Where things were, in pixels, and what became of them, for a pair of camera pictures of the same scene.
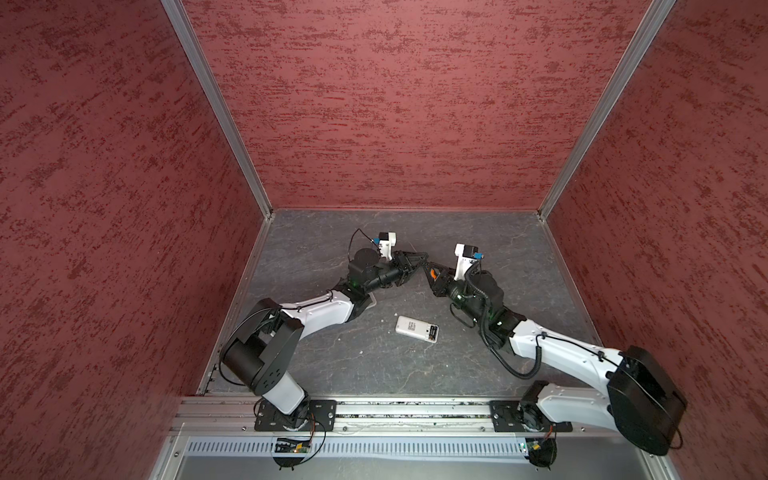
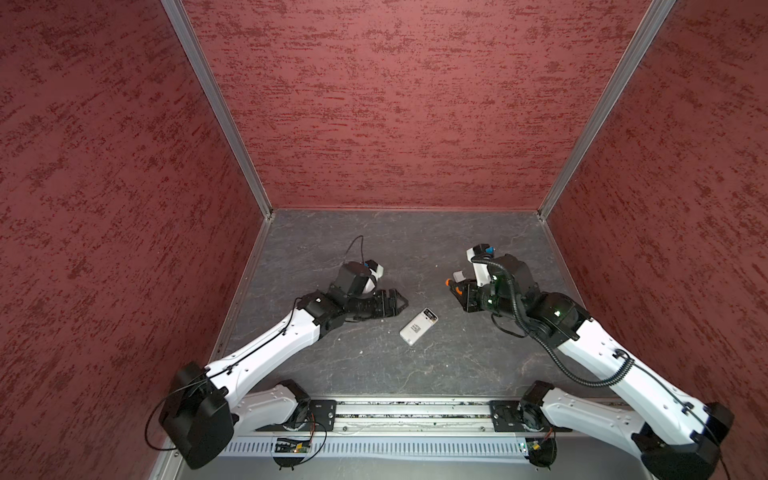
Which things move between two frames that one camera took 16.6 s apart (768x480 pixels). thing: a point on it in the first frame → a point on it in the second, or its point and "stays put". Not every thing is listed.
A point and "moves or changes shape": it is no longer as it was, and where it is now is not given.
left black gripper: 402,260 → 391,304
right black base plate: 507,417 stays put
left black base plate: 321,415 stays put
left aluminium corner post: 179,16 stays put
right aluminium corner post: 655,16 stays put
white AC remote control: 420,329 moves or changes shape
